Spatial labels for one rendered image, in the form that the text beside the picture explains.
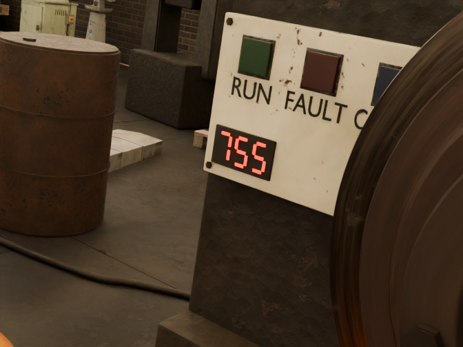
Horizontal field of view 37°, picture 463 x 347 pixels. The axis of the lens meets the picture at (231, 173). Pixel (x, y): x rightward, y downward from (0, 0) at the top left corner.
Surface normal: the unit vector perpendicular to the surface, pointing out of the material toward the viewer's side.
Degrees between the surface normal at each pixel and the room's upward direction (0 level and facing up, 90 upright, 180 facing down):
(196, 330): 0
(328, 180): 90
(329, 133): 90
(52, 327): 0
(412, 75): 90
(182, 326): 0
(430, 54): 90
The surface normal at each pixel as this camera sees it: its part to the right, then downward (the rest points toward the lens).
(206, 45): -0.72, 0.08
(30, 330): 0.14, -0.95
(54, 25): 0.79, 0.28
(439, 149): -0.86, -0.51
